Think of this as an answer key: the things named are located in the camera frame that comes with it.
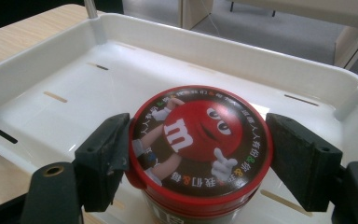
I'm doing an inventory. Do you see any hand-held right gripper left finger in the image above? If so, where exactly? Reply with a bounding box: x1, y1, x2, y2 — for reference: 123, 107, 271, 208
74, 112, 131, 213

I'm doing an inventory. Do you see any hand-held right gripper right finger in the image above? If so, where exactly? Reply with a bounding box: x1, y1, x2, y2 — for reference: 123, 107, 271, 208
265, 112, 344, 213

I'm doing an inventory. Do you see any white plastic cart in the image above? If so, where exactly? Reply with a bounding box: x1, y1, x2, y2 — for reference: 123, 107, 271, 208
0, 12, 358, 224

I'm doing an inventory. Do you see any candy jar with red lid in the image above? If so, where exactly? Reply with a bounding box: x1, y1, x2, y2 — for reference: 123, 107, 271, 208
125, 84, 274, 224

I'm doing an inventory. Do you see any metal cart pole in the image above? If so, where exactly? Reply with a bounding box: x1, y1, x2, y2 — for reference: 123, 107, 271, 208
83, 0, 99, 20

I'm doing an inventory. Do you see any light wooden shelf unit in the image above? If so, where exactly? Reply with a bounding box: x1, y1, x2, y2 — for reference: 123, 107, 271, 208
178, 0, 214, 31

